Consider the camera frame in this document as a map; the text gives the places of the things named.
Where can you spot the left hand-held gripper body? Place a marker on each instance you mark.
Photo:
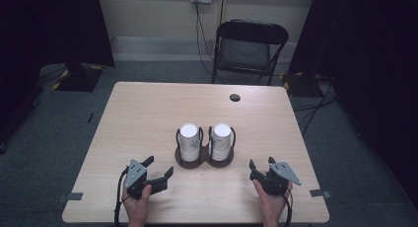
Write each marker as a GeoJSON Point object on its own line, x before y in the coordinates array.
{"type": "Point", "coordinates": [135, 177]}

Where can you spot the person's right hand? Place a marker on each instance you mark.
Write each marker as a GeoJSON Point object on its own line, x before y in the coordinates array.
{"type": "Point", "coordinates": [271, 204]}

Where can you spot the person's left hand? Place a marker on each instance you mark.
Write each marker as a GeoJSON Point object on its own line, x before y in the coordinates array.
{"type": "Point", "coordinates": [137, 204]}

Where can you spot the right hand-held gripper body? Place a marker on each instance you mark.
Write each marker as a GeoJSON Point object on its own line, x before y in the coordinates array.
{"type": "Point", "coordinates": [278, 179]}

